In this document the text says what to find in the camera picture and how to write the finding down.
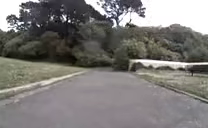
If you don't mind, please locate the wood of trees and bushes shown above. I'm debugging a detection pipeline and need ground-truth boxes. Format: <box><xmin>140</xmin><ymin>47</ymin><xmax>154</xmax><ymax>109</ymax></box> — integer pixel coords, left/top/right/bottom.
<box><xmin>0</xmin><ymin>0</ymin><xmax>208</xmax><ymax>72</ymax></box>

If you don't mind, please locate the grey asphalt road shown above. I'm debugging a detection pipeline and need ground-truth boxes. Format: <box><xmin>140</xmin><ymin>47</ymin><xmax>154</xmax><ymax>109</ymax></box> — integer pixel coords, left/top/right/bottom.
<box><xmin>0</xmin><ymin>68</ymin><xmax>208</xmax><ymax>128</ymax></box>

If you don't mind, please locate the pale concrete kerb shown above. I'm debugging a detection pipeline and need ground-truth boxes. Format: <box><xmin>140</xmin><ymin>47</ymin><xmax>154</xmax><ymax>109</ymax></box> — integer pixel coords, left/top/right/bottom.
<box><xmin>0</xmin><ymin>69</ymin><xmax>90</xmax><ymax>103</ymax></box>

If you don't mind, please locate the grass verge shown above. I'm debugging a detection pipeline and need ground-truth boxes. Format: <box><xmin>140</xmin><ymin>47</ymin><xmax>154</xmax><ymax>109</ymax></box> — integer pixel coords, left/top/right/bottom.
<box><xmin>135</xmin><ymin>68</ymin><xmax>208</xmax><ymax>103</ymax></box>

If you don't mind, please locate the grass slope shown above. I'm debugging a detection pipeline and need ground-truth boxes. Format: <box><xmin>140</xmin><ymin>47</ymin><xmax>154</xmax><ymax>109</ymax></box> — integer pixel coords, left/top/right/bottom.
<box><xmin>0</xmin><ymin>54</ymin><xmax>88</xmax><ymax>93</ymax></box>

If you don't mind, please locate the dark bench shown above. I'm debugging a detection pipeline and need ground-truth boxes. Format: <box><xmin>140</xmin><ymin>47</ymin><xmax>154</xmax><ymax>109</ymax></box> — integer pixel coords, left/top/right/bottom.
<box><xmin>187</xmin><ymin>64</ymin><xmax>208</xmax><ymax>79</ymax></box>

